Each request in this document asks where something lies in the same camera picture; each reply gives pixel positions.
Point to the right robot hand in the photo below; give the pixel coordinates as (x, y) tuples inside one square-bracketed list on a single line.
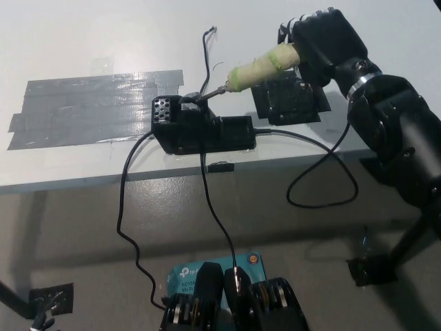
[(327, 45)]

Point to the tape-wrapped soldering iron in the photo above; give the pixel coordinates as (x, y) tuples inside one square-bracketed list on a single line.
[(262, 69)]

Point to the black soldering station base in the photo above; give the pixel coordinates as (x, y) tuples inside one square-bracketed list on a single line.
[(200, 134)]

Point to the small black tape strip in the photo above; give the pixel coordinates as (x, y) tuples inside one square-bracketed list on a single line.
[(221, 167)]

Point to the grey metal table leg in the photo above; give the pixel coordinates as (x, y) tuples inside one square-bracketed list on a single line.
[(38, 217)]

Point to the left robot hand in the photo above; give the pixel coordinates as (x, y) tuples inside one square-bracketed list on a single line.
[(43, 322)]

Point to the black diagonal stand pole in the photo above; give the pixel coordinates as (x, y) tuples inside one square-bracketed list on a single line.
[(413, 234), (13, 298)]

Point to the black floor tape patch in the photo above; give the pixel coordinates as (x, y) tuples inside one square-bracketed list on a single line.
[(51, 300), (368, 272)]

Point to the teal tp-link box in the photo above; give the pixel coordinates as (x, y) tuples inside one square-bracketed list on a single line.
[(186, 276)]

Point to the grey duct tape patch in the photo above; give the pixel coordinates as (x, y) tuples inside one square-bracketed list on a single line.
[(86, 107)]

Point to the black square tape patch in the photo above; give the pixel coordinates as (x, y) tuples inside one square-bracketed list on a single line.
[(289, 107)]

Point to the black robot torso blocks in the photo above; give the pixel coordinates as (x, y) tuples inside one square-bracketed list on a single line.
[(210, 296)]

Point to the black under-table bracket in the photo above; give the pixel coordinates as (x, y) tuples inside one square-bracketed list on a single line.
[(370, 167)]

